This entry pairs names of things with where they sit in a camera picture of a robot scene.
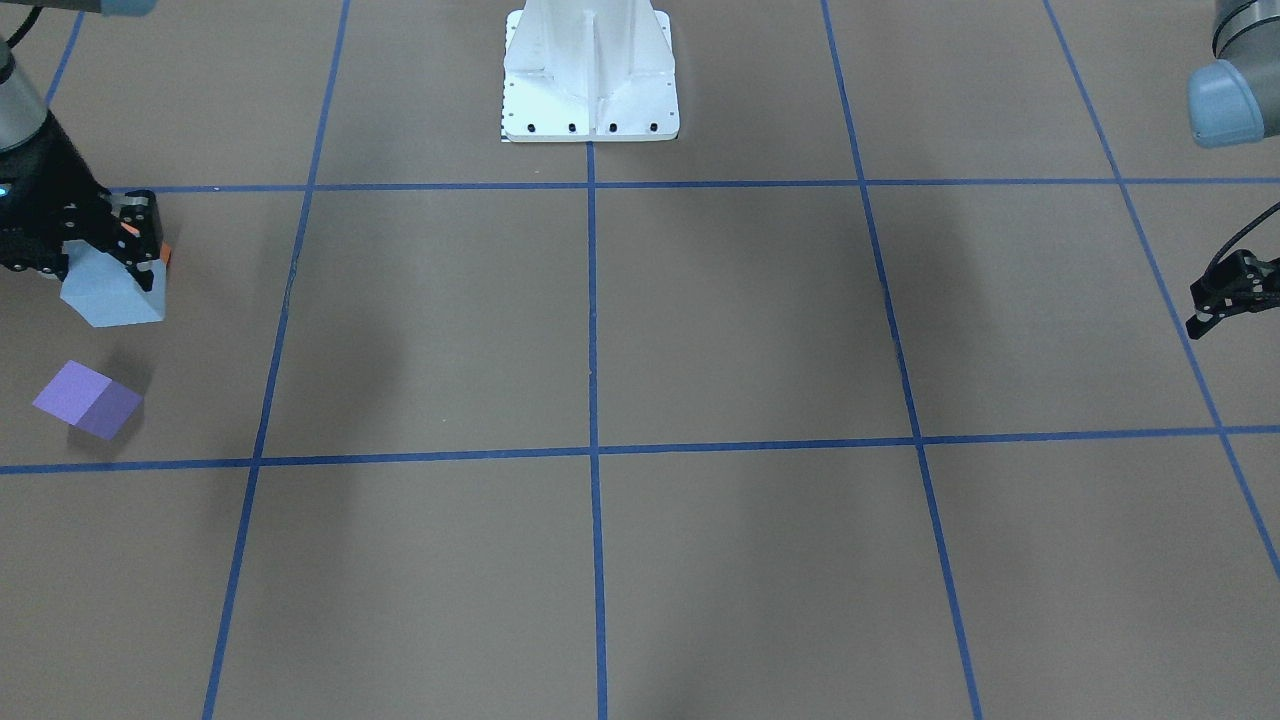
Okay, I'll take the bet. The purple foam block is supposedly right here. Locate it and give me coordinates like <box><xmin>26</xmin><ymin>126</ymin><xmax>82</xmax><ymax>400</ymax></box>
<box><xmin>32</xmin><ymin>360</ymin><xmax>143</xmax><ymax>441</ymax></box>

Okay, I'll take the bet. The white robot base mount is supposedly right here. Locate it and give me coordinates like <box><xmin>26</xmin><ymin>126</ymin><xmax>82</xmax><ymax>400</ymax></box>
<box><xmin>500</xmin><ymin>1</ymin><xmax>681</xmax><ymax>143</ymax></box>

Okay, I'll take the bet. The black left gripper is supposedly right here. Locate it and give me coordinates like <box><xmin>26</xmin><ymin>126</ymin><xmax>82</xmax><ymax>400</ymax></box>
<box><xmin>1185</xmin><ymin>250</ymin><xmax>1279</xmax><ymax>340</ymax></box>

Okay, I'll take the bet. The light blue foam block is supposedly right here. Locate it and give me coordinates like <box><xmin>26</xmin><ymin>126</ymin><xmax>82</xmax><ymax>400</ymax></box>
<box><xmin>60</xmin><ymin>241</ymin><xmax>168</xmax><ymax>328</ymax></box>

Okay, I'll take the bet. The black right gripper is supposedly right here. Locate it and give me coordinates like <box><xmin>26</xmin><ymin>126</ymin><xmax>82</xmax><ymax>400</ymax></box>
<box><xmin>1</xmin><ymin>115</ymin><xmax>163</xmax><ymax>293</ymax></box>

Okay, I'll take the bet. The orange foam block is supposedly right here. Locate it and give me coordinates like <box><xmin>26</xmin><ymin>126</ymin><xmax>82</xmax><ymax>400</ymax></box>
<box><xmin>120</xmin><ymin>217</ymin><xmax>172</xmax><ymax>272</ymax></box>

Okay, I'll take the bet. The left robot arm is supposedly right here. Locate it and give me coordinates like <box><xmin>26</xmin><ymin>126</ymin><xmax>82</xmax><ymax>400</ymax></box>
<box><xmin>1185</xmin><ymin>1</ymin><xmax>1279</xmax><ymax>340</ymax></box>

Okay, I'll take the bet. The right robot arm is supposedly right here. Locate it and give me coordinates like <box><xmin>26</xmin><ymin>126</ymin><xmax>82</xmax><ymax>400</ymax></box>
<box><xmin>1</xmin><ymin>1</ymin><xmax>163</xmax><ymax>292</ymax></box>

